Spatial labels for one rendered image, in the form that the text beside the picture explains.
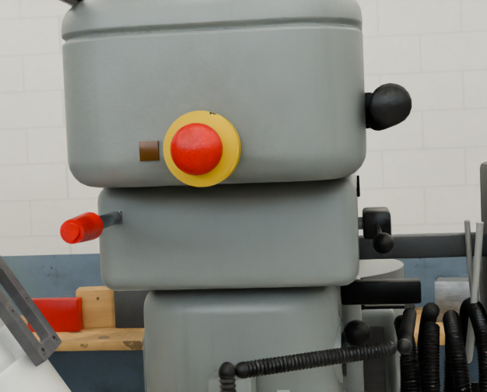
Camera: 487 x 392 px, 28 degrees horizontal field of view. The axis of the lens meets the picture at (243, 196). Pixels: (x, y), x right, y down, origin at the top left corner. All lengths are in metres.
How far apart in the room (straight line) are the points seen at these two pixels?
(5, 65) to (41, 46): 0.23
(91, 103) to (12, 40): 4.74
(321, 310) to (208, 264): 0.12
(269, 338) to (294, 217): 0.13
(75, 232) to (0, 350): 0.13
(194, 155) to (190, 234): 0.16
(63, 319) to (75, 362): 0.68
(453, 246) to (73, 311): 3.71
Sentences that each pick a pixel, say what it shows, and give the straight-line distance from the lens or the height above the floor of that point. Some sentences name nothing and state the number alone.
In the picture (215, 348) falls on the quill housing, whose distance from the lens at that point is 0.94.
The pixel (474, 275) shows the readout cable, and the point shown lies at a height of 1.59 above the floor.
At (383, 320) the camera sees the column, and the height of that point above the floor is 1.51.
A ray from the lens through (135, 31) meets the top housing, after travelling 0.80.
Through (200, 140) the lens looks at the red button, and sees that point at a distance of 0.74.
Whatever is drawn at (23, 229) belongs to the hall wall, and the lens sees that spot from 5.53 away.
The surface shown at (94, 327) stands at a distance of 4.95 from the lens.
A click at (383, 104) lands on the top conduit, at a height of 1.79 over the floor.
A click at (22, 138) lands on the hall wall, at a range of 5.51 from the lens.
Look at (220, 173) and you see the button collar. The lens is 0.76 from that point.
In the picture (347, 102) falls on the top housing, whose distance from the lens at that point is 0.80.
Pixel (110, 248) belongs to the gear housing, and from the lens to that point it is 0.90.
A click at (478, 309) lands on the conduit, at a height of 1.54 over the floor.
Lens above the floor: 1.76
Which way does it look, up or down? 3 degrees down
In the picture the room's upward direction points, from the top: 2 degrees counter-clockwise
